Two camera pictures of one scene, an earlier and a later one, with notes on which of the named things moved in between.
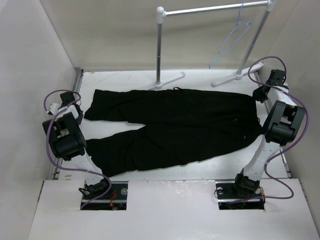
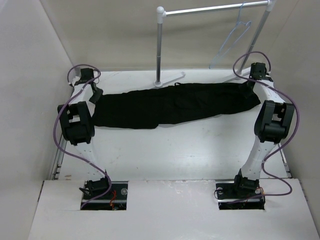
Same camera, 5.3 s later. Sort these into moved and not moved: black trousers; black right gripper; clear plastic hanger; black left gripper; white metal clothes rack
Moved: black right gripper; black trousers; black left gripper
Not moved: white metal clothes rack; clear plastic hanger
